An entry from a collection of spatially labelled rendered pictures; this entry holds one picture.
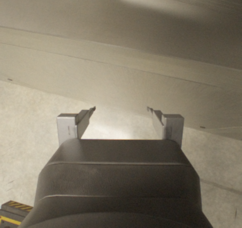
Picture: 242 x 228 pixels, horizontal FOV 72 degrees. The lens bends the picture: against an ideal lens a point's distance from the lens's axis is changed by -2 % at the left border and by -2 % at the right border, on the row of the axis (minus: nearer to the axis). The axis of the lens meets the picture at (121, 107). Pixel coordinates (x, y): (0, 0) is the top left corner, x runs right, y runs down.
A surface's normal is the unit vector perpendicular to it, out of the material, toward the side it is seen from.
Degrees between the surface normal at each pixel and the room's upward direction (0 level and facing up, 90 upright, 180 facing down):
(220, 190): 0
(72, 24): 0
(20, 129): 0
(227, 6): 90
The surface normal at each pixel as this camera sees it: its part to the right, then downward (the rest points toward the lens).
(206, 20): -0.13, -0.16
